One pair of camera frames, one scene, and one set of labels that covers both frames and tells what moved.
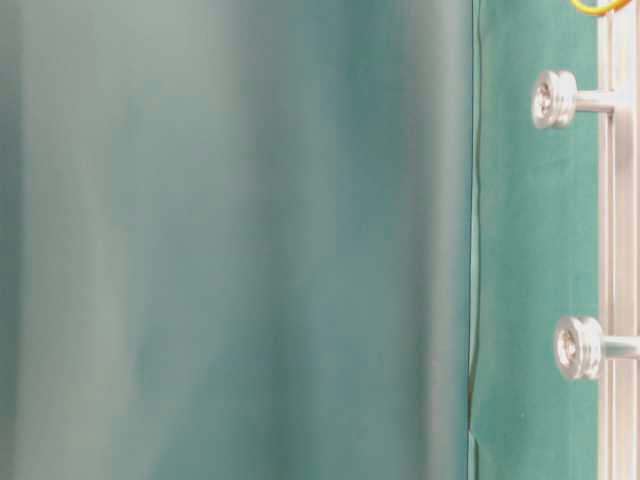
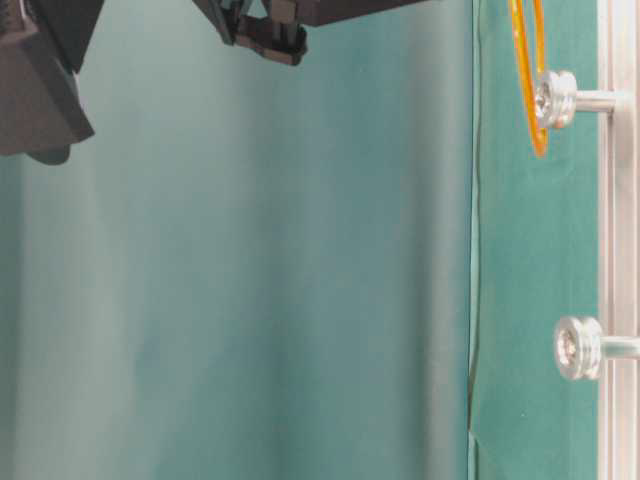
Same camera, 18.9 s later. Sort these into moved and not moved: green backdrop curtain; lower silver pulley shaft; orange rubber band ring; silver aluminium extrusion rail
Moved: orange rubber band ring
Not moved: green backdrop curtain; lower silver pulley shaft; silver aluminium extrusion rail
